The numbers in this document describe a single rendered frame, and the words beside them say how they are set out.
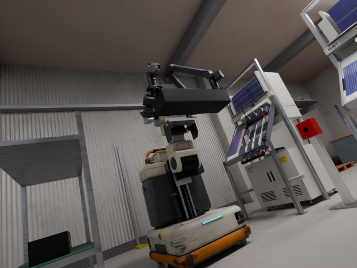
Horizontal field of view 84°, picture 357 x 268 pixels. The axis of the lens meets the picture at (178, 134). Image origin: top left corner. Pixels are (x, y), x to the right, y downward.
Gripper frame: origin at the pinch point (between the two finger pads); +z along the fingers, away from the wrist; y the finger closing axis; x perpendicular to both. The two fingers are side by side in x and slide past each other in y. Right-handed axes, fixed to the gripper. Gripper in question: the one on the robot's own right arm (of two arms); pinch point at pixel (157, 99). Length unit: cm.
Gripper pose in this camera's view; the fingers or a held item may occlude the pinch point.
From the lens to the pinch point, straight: 136.7
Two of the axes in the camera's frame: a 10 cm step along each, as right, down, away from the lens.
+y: 8.6, -0.9, 5.0
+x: -4.2, 4.3, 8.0
